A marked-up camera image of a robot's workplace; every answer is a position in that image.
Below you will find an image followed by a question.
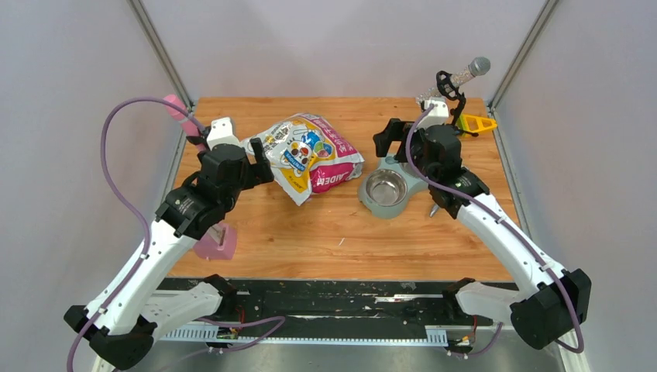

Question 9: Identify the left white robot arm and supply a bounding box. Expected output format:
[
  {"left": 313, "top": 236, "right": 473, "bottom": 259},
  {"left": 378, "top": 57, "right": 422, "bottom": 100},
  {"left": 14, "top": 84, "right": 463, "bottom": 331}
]
[{"left": 64, "top": 138, "right": 273, "bottom": 370}]

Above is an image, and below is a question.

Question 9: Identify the grey double pet feeder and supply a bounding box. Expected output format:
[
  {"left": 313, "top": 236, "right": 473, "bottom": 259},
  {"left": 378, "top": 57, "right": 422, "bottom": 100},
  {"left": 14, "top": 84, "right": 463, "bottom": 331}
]
[{"left": 357, "top": 153, "right": 428, "bottom": 219}]

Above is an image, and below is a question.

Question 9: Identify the black tripod mic stand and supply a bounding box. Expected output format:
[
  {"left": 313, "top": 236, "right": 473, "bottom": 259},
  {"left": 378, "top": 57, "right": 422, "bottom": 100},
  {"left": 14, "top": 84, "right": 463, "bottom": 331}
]
[{"left": 423, "top": 70, "right": 481, "bottom": 140}]

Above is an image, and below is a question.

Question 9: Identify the pink microphone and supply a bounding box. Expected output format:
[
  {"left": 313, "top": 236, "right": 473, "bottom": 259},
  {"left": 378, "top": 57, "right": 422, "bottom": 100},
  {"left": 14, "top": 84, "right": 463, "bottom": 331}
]
[{"left": 163, "top": 95, "right": 207, "bottom": 152}]

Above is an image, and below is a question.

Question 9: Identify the front steel bowl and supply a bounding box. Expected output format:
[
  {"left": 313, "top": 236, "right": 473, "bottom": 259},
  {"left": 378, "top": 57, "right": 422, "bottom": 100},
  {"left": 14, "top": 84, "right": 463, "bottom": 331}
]
[{"left": 365, "top": 169, "right": 408, "bottom": 207}]

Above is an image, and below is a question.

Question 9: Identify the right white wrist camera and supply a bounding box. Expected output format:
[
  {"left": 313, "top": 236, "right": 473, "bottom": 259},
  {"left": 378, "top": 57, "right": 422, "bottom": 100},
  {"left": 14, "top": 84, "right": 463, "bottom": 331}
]
[{"left": 417, "top": 97, "right": 450, "bottom": 129}]

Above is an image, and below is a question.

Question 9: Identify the yellow plastic triangle toy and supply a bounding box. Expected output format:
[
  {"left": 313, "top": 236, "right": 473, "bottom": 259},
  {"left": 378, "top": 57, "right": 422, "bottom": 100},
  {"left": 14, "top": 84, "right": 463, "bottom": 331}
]
[{"left": 456, "top": 114, "right": 497, "bottom": 137}]

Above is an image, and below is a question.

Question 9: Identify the pet food bag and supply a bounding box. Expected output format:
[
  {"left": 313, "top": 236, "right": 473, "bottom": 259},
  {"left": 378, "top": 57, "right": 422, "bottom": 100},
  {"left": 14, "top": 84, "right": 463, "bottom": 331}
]
[{"left": 241, "top": 113, "right": 364, "bottom": 206}]

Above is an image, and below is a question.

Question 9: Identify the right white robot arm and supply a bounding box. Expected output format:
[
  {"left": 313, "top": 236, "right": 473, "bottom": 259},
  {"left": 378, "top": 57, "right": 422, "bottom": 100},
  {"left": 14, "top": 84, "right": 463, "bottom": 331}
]
[{"left": 373, "top": 118, "right": 592, "bottom": 353}]

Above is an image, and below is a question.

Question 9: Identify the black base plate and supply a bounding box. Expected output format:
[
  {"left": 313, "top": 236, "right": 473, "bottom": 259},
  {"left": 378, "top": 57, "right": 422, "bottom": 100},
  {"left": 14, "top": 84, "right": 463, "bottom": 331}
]
[{"left": 210, "top": 278, "right": 494, "bottom": 340}]

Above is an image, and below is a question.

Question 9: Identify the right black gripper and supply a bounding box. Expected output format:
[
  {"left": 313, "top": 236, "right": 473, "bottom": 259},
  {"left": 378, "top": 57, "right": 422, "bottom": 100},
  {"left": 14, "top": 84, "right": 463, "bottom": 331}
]
[{"left": 373, "top": 119, "right": 437, "bottom": 183}]

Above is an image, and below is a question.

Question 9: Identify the pink block holder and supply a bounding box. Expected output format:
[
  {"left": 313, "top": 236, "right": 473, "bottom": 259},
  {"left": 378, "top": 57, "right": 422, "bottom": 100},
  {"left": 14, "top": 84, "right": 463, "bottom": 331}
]
[{"left": 192, "top": 222, "right": 237, "bottom": 260}]

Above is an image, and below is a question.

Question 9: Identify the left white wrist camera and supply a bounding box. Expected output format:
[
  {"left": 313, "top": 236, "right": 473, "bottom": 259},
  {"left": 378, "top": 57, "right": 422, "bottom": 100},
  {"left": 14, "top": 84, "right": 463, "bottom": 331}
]
[{"left": 206, "top": 116, "right": 241, "bottom": 150}]

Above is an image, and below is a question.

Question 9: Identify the metal scoop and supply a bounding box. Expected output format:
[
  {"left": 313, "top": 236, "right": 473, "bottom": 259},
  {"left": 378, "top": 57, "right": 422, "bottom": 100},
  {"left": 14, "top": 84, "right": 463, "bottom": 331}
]
[{"left": 429, "top": 205, "right": 440, "bottom": 218}]

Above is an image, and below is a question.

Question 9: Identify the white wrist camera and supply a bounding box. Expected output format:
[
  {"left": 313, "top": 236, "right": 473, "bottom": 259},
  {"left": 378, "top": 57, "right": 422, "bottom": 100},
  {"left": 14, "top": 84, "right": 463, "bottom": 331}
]
[
  {"left": 206, "top": 116, "right": 241, "bottom": 150},
  {"left": 417, "top": 97, "right": 450, "bottom": 129}
]

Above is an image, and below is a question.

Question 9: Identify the glitter silver microphone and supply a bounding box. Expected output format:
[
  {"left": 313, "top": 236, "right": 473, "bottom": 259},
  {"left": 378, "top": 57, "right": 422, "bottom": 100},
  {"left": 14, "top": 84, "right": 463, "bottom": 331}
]
[{"left": 415, "top": 57, "right": 491, "bottom": 106}]

